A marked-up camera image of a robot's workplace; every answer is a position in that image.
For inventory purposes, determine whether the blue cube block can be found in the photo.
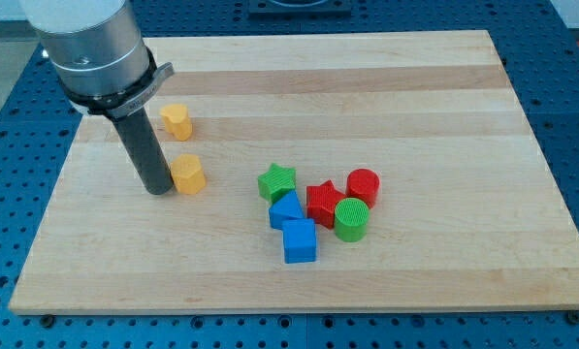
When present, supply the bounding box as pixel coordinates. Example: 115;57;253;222
281;218;317;264

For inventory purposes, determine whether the yellow hexagon block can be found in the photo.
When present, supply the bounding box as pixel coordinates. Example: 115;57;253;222
170;154;207;195

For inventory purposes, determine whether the red star block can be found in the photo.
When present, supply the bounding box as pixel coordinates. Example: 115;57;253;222
306;180;346;229

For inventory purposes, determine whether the green star block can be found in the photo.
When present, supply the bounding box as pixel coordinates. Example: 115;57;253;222
257;163;296;205

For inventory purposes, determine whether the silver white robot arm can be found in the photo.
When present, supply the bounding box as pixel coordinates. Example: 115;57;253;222
19;0;174;195

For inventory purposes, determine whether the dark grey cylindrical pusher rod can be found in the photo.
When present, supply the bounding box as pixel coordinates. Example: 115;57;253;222
110;109;174;195

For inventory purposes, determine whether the light wooden board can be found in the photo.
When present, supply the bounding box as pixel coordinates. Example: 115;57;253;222
9;30;579;315

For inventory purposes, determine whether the dark robot base mount plate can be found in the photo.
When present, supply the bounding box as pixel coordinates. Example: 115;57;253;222
247;0;353;17

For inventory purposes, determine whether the yellow heart block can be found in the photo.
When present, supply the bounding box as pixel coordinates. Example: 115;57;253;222
160;104;193;141

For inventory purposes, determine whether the red cylinder block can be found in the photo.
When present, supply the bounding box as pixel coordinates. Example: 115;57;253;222
345;168;380;208

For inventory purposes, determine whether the green cylinder block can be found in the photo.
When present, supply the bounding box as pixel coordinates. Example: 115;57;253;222
334;198;370;242

